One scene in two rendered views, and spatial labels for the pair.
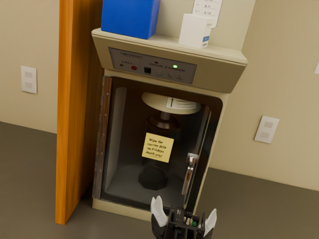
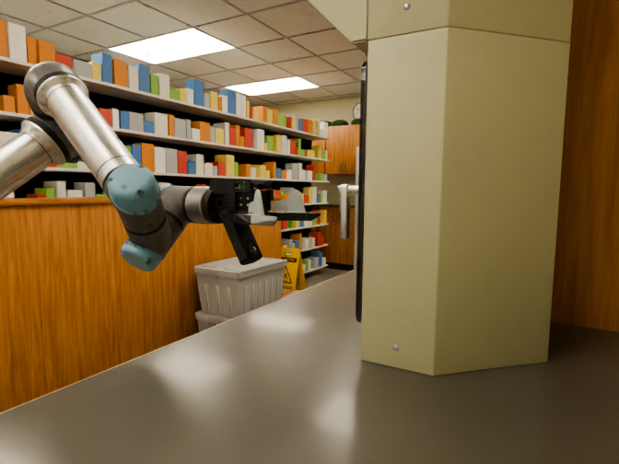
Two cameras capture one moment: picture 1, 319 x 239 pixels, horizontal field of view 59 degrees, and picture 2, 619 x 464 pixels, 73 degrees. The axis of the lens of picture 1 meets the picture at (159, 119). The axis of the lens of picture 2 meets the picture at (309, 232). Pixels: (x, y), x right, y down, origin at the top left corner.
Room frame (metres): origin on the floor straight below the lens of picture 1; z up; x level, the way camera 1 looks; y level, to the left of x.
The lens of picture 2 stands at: (0.87, -0.75, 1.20)
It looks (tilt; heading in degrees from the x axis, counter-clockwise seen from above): 6 degrees down; 116
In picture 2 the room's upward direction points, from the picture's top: 1 degrees clockwise
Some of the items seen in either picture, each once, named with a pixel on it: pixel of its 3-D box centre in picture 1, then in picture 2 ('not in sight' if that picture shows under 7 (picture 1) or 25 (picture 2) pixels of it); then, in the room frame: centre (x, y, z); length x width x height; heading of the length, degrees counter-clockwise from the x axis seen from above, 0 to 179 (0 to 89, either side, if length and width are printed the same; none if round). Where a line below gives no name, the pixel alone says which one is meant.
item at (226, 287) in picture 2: not in sight; (242, 284); (-0.88, 1.77, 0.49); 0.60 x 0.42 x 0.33; 86
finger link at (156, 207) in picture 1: (158, 206); (296, 204); (0.50, -0.03, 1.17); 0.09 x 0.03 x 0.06; 32
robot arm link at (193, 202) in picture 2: not in sight; (208, 204); (0.32, -0.08, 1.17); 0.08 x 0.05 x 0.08; 86
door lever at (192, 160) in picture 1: (187, 176); (354, 210); (0.64, -0.10, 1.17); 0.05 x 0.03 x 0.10; 176
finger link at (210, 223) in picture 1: (210, 218); (260, 206); (0.49, -0.15, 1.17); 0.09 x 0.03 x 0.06; 140
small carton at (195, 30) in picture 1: (195, 31); not in sight; (0.62, -0.04, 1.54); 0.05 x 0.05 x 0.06; 70
